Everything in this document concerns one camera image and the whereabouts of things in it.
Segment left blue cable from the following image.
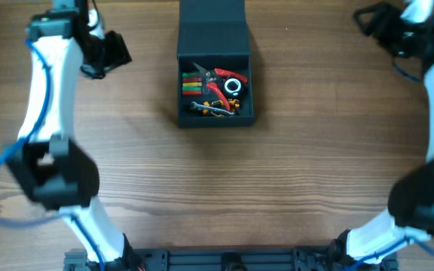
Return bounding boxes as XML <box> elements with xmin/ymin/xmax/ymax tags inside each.
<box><xmin>0</xmin><ymin>37</ymin><xmax>107</xmax><ymax>271</ymax></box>

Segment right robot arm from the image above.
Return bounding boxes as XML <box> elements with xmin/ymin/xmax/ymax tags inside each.
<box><xmin>329</xmin><ymin>1</ymin><xmax>434</xmax><ymax>270</ymax></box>

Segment clear case coloured screwdrivers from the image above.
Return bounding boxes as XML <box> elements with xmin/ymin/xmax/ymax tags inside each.
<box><xmin>182</xmin><ymin>72</ymin><xmax>205</xmax><ymax>96</ymax></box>

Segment orange black pliers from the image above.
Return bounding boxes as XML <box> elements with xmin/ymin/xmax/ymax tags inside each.
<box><xmin>201</xmin><ymin>99</ymin><xmax>240</xmax><ymax>117</ymax></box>

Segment dark green open box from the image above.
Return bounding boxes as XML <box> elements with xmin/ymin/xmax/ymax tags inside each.
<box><xmin>176</xmin><ymin>0</ymin><xmax>255</xmax><ymax>128</ymax></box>

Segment black white round coil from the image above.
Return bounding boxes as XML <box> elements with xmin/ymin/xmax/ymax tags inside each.
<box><xmin>219</xmin><ymin>77</ymin><xmax>247</xmax><ymax>99</ymax></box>

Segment red handled snips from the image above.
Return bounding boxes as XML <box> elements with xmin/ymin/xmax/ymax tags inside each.
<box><xmin>192</xmin><ymin>62</ymin><xmax>249</xmax><ymax>111</ymax></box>

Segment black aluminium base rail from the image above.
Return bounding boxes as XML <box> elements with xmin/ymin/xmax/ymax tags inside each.
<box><xmin>63</xmin><ymin>246</ymin><xmax>399</xmax><ymax>271</ymax></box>

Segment silver wrench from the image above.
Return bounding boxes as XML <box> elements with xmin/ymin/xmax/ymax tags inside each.
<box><xmin>190</xmin><ymin>102</ymin><xmax>234</xmax><ymax>115</ymax></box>

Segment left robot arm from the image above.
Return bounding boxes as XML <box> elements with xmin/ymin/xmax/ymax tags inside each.
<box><xmin>5</xmin><ymin>1</ymin><xmax>139</xmax><ymax>270</ymax></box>

